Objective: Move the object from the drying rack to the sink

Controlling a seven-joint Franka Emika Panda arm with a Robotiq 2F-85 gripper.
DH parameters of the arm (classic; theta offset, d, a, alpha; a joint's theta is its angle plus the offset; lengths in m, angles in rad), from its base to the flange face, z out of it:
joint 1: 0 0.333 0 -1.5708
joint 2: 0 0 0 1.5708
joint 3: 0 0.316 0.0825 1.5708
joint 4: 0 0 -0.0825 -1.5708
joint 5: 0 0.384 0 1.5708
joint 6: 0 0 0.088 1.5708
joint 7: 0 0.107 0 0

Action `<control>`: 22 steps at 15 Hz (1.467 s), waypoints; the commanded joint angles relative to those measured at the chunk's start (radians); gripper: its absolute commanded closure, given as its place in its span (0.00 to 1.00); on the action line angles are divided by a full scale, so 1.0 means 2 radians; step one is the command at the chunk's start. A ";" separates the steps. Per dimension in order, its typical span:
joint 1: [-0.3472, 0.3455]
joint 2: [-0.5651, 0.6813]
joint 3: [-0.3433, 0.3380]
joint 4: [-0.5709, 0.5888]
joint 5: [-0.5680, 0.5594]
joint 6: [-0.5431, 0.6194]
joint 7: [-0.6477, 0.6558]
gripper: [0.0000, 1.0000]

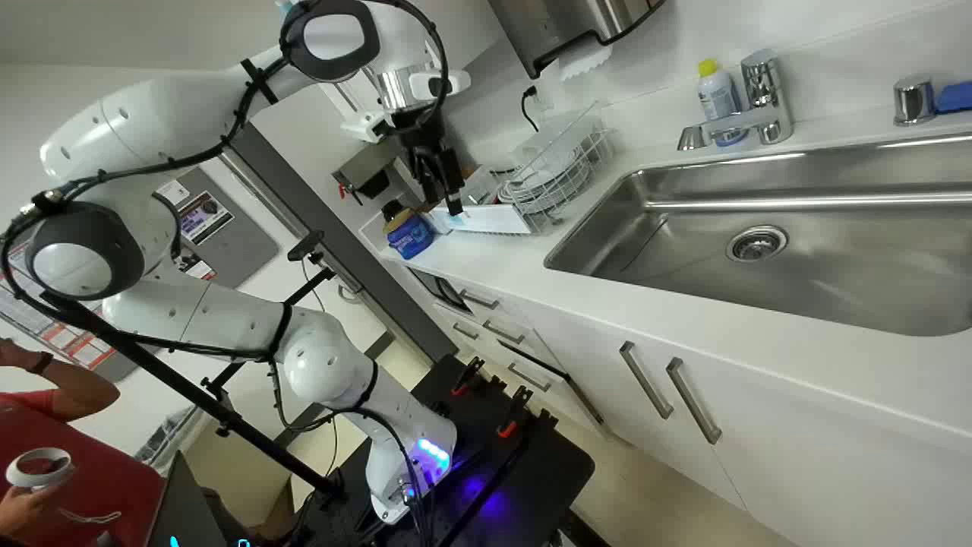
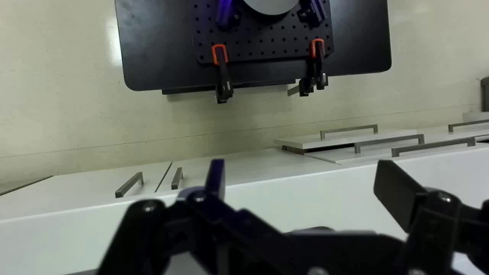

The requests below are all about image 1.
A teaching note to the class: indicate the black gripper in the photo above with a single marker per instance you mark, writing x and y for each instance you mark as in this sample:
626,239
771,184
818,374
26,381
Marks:
432,165

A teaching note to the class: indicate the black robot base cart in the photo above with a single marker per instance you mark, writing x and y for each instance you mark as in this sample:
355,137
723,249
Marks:
512,480

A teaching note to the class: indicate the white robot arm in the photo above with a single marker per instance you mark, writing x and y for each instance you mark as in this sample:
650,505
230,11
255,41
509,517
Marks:
99,249

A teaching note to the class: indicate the sink drain strainer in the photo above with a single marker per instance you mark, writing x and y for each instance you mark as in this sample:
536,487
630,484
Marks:
759,242

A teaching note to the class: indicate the stainless steel sink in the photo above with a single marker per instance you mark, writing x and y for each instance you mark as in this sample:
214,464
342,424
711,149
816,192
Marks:
880,234

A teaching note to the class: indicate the operator hand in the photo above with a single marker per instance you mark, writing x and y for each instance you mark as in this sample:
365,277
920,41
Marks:
26,508

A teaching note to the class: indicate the blue white cardboard box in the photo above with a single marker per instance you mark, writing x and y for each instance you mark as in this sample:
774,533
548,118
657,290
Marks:
407,232

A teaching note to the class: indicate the steel paper towel dispenser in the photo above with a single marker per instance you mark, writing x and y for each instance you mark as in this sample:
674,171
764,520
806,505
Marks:
546,28

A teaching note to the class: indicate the soap bottle yellow cap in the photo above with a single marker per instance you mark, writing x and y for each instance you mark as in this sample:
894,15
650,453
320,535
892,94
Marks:
714,88

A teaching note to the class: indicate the chrome faucet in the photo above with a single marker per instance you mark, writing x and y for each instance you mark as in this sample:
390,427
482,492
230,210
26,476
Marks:
764,110

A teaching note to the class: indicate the white VR controller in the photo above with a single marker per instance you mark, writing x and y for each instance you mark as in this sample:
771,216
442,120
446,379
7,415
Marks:
41,470

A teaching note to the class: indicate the white wire drying rack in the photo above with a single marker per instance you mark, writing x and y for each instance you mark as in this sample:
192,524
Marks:
557,165

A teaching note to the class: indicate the wall poster chart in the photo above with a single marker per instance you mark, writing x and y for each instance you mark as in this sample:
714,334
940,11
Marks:
217,234

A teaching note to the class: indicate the black camera stand pole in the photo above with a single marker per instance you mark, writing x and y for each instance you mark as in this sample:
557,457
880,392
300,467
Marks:
192,391

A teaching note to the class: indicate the white cabinet with handles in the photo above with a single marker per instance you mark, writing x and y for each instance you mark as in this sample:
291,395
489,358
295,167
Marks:
813,467

